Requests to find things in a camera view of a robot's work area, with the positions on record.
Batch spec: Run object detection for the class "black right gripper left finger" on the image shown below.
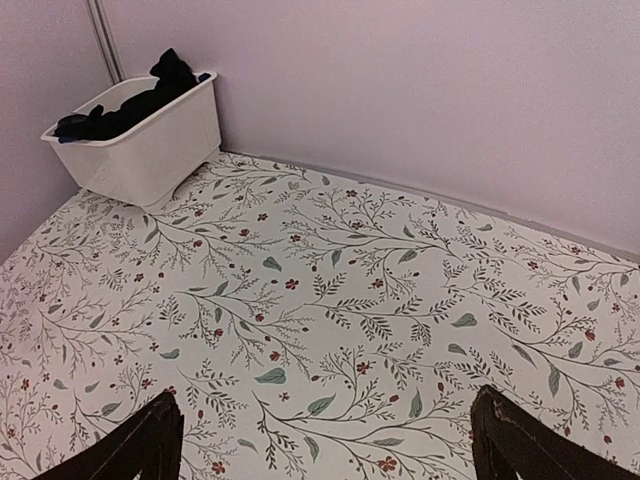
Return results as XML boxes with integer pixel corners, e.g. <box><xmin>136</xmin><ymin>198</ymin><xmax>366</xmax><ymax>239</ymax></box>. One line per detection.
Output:
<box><xmin>38</xmin><ymin>392</ymin><xmax>184</xmax><ymax>480</ymax></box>

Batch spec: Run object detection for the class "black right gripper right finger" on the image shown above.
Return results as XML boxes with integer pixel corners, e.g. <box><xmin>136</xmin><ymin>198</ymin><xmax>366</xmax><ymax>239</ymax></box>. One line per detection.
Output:
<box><xmin>470</xmin><ymin>385</ymin><xmax>639</xmax><ymax>480</ymax></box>

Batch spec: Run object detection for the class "black t-shirt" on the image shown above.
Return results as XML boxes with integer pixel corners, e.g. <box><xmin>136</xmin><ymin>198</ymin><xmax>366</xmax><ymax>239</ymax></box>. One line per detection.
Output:
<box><xmin>53</xmin><ymin>48</ymin><xmax>198</xmax><ymax>143</ymax></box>

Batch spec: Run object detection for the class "floral tablecloth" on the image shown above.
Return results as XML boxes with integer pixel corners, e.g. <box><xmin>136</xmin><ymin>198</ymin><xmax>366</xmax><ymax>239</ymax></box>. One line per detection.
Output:
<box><xmin>1</xmin><ymin>154</ymin><xmax>639</xmax><ymax>479</ymax></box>

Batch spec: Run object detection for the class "left aluminium frame post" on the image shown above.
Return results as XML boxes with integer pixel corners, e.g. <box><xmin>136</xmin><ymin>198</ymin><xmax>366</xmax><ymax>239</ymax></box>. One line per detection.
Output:
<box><xmin>86</xmin><ymin>0</ymin><xmax>126</xmax><ymax>84</ymax></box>

